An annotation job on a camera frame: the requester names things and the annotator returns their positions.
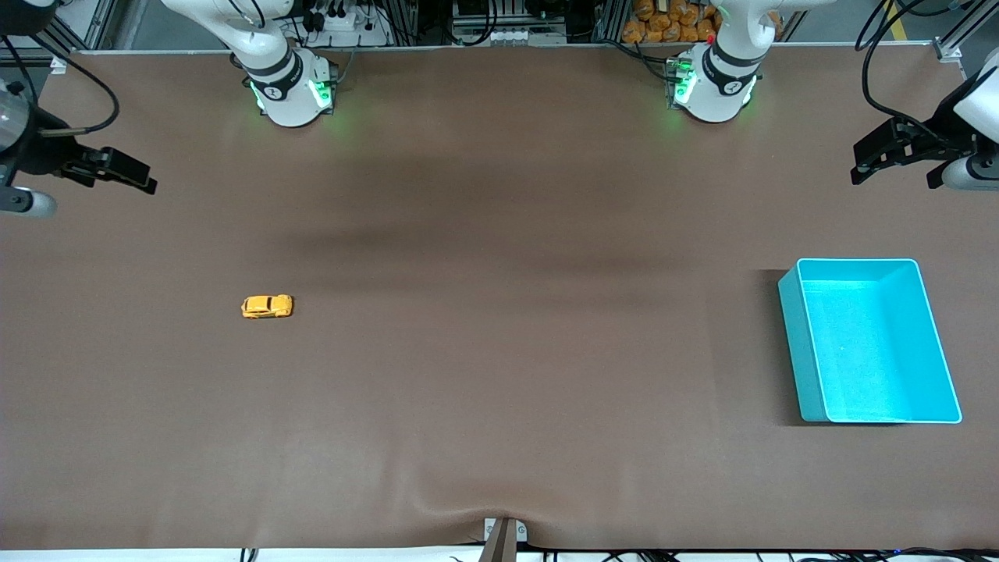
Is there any orange snack bags pile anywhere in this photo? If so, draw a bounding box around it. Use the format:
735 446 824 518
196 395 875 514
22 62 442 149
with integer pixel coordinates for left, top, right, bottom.
622 0 783 44

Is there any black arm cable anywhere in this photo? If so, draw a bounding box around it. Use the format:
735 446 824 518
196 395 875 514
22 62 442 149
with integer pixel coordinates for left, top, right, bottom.
0 35 120 137
855 0 949 145

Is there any brown table mat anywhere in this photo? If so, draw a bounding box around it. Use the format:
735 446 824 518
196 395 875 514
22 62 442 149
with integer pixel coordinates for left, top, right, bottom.
0 43 999 551

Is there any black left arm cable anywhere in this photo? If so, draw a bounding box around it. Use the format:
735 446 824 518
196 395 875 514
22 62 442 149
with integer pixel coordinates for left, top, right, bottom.
855 0 949 145

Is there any grey equipment rack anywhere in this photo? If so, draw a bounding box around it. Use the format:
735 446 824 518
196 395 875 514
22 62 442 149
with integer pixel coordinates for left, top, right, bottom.
451 0 569 46

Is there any teal plastic bin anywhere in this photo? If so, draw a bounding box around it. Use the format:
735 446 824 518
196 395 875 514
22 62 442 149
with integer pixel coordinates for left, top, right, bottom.
778 258 963 425

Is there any metal table clamp bracket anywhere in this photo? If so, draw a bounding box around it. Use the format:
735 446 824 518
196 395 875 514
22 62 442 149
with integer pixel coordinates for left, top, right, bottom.
482 517 528 562

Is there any white power strip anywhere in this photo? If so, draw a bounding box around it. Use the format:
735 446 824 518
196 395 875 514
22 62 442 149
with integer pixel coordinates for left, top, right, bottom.
300 0 391 48

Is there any aluminium frame profile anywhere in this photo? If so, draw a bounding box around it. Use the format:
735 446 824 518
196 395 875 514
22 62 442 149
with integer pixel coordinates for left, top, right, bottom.
933 0 999 63
43 0 118 55

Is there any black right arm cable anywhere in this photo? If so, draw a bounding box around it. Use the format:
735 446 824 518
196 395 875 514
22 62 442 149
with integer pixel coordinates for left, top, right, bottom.
0 35 120 137

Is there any yellow beetle toy car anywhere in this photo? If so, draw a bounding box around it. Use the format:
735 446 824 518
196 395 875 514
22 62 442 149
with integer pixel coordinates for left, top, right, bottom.
241 293 294 320

